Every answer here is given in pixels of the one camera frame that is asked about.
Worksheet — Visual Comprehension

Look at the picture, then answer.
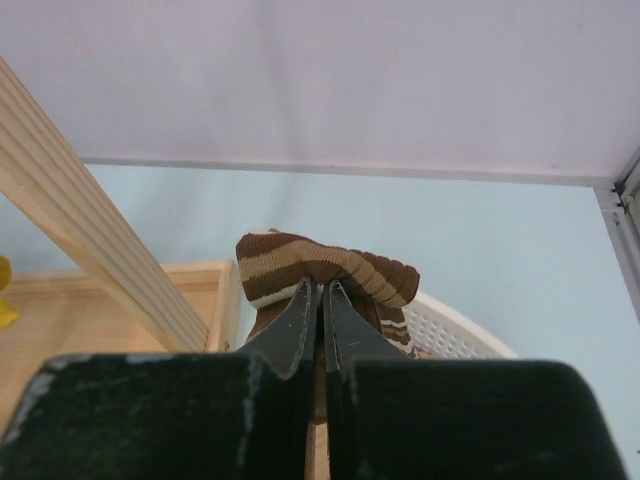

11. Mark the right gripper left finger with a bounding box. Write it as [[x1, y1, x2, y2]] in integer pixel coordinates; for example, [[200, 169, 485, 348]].
[[1, 278, 318, 479]]

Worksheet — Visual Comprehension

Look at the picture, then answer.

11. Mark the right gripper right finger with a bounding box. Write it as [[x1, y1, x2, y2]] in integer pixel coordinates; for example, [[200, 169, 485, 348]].
[[323, 282, 625, 479]]

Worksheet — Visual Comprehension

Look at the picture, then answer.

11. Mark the brown white striped sock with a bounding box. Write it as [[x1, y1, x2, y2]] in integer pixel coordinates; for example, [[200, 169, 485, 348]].
[[235, 227, 421, 426]]

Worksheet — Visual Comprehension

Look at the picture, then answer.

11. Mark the white perforated plastic basket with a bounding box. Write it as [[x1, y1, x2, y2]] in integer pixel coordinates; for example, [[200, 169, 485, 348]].
[[403, 292, 519, 360]]

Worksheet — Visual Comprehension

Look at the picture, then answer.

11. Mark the wooden clothes rack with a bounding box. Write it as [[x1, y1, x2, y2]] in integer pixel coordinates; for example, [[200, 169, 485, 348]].
[[0, 57, 319, 480]]

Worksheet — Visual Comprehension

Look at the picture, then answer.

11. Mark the mustard yellow sock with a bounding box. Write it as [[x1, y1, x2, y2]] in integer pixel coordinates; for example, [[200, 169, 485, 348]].
[[0, 254, 22, 331]]

